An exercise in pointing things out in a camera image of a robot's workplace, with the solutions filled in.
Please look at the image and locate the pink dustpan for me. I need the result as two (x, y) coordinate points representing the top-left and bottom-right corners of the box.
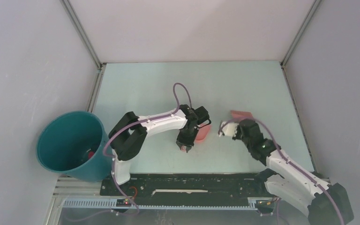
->
(194, 125), (211, 144)

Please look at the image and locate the pink hand brush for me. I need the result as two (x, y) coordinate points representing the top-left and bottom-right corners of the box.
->
(230, 110), (253, 119)

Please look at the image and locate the magenta paper scrap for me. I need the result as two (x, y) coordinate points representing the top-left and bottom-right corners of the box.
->
(87, 151), (95, 159)

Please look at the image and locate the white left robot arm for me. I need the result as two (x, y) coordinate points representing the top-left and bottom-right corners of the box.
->
(108, 105), (211, 195)

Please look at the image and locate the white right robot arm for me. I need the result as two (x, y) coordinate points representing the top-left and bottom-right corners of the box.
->
(219, 117), (354, 225)

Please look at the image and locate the teal plastic bucket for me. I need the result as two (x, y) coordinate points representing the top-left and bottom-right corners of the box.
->
(36, 111), (112, 182)

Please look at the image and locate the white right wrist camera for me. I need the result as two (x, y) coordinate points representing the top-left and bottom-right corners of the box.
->
(218, 121), (239, 137)

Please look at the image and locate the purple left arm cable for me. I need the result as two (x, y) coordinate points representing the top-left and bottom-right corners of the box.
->
(102, 82), (193, 215)

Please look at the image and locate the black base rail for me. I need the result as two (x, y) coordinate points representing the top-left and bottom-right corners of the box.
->
(100, 173), (278, 209)

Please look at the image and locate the white cable duct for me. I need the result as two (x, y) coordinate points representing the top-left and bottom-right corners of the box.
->
(62, 198), (257, 210)

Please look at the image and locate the aluminium corner post right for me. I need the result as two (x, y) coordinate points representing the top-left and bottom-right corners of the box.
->
(280, 0), (323, 68)

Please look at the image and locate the aluminium corner post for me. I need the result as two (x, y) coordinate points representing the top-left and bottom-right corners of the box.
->
(60, 0), (106, 113)
(280, 0), (323, 68)

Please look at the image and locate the aluminium corner post left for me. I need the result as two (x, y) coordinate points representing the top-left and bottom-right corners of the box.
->
(60, 0), (106, 113)

